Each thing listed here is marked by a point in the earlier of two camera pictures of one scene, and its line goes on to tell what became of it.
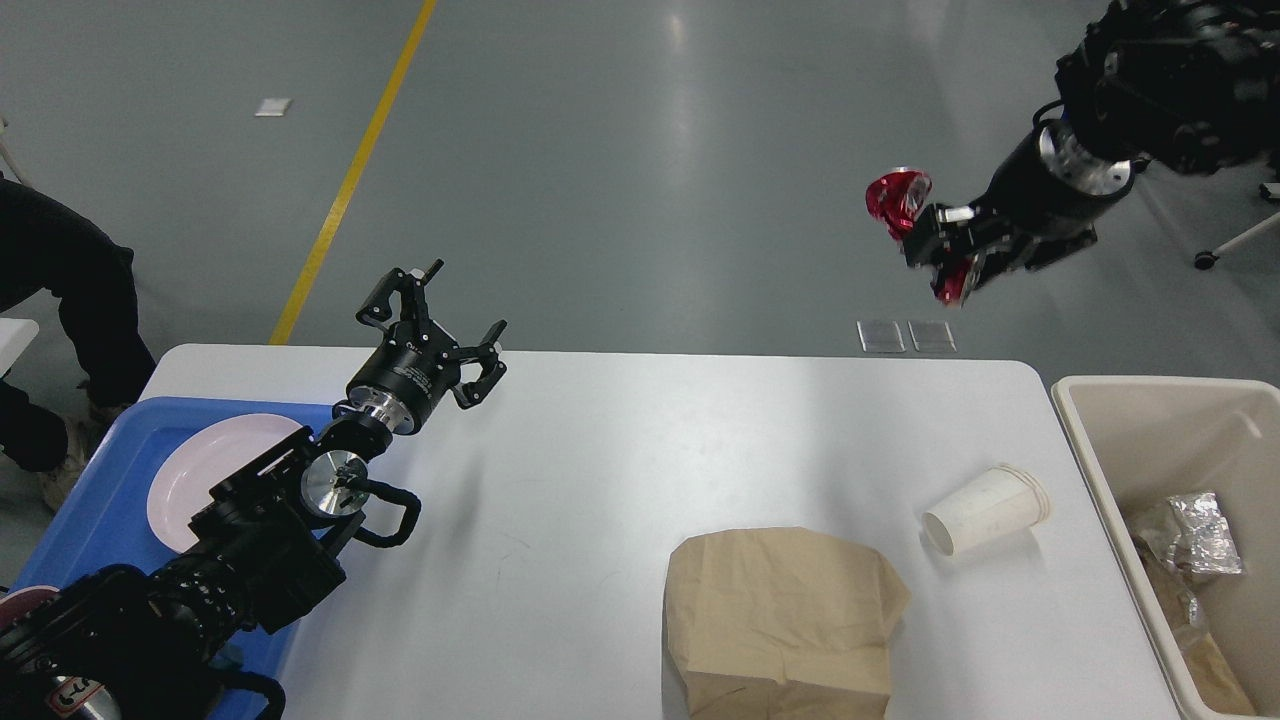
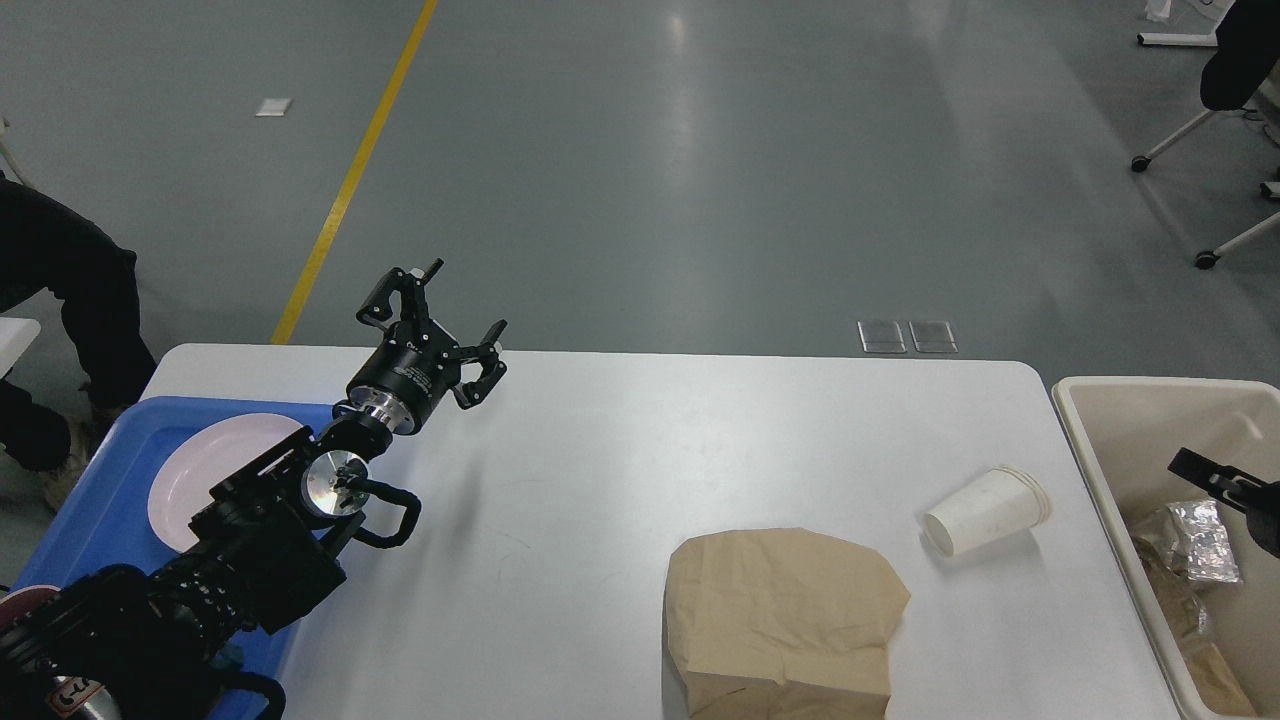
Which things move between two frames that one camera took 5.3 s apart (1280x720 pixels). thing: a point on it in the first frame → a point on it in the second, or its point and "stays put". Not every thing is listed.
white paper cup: x=1009 y=500 stays put
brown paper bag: x=780 y=624 stays put
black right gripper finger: x=941 y=235 → x=1218 y=479
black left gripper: x=406 y=375 stays put
